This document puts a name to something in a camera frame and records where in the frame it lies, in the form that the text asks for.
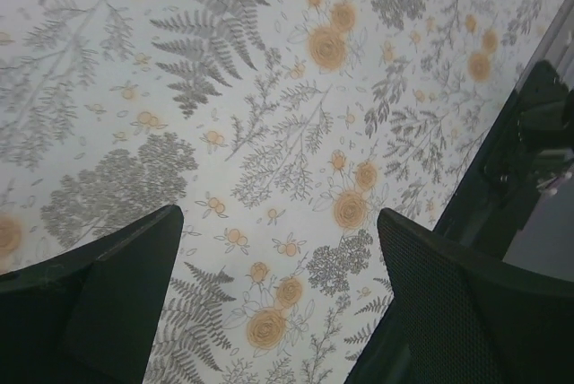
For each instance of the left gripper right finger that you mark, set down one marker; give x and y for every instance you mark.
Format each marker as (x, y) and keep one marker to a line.
(470, 318)

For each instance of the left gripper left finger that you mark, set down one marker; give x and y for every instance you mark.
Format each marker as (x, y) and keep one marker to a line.
(90, 315)

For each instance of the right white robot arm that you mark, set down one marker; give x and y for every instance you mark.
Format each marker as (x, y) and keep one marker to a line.
(545, 120)

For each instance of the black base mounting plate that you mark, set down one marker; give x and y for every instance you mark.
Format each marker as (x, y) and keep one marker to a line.
(492, 204)

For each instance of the floral table mat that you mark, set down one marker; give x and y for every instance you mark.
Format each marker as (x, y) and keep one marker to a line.
(279, 127)

